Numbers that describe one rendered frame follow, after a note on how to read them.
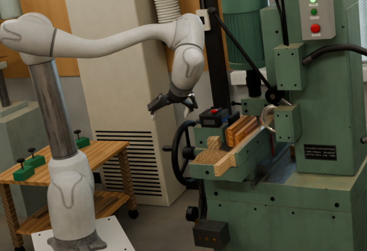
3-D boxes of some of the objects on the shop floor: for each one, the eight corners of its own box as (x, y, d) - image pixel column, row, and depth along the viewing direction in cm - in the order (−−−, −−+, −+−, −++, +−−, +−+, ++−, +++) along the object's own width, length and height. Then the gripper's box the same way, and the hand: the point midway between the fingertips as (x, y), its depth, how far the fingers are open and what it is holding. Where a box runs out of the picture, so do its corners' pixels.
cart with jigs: (72, 209, 417) (54, 123, 398) (142, 215, 391) (126, 124, 373) (10, 258, 361) (-15, 161, 343) (87, 269, 335) (64, 165, 317)
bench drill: (21, 184, 479) (-28, -13, 435) (82, 189, 450) (37, -22, 405) (-24, 211, 439) (-81, -3, 395) (40, 219, 410) (-14, -11, 365)
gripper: (149, 98, 214) (139, 126, 232) (213, 95, 222) (200, 123, 239) (146, 80, 218) (136, 110, 236) (209, 78, 225) (196, 107, 243)
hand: (169, 115), depth 237 cm, fingers open, 13 cm apart
